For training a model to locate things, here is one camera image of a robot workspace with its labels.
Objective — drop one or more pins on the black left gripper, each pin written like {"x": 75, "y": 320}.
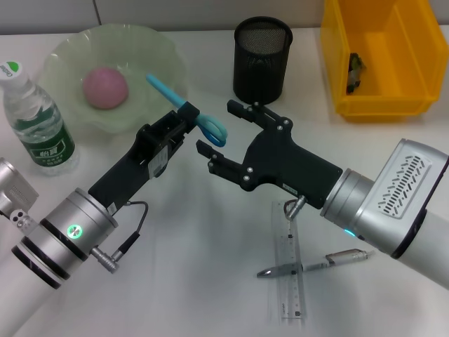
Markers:
{"x": 129, "y": 168}

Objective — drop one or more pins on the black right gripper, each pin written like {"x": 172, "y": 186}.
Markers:
{"x": 291, "y": 165}

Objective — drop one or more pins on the blue scissors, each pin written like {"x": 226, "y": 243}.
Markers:
{"x": 210, "y": 128}

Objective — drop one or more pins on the pink peach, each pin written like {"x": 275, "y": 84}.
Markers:
{"x": 105, "y": 87}

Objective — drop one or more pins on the green plastic wrapper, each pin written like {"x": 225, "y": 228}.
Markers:
{"x": 355, "y": 70}

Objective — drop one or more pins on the clear bottle green label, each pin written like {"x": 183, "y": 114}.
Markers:
{"x": 45, "y": 137}

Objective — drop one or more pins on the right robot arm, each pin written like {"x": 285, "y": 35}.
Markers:
{"x": 350, "y": 200}

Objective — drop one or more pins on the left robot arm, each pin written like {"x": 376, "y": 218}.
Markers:
{"x": 63, "y": 231}

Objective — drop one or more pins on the green glass fruit plate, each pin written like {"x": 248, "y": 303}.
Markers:
{"x": 151, "y": 45}

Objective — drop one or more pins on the silver white pen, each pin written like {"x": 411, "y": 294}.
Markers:
{"x": 315, "y": 265}

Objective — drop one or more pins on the transparent ruler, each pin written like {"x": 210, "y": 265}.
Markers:
{"x": 293, "y": 298}

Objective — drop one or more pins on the black mesh cup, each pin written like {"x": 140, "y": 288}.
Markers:
{"x": 261, "y": 70}

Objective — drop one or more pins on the yellow plastic bin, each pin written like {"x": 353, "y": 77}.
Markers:
{"x": 403, "y": 52}

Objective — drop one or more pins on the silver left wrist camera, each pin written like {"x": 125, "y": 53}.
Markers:
{"x": 14, "y": 186}

